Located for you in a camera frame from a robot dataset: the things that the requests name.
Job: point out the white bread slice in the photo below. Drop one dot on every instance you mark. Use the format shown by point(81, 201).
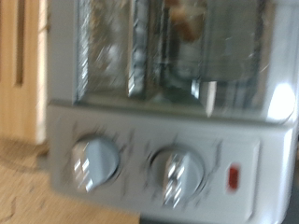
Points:
point(187, 18)

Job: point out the silver oven knob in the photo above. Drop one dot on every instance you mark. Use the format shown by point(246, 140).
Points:
point(182, 179)
point(93, 163)

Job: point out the wooden stand under oven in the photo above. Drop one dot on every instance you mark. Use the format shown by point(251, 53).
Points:
point(18, 71)

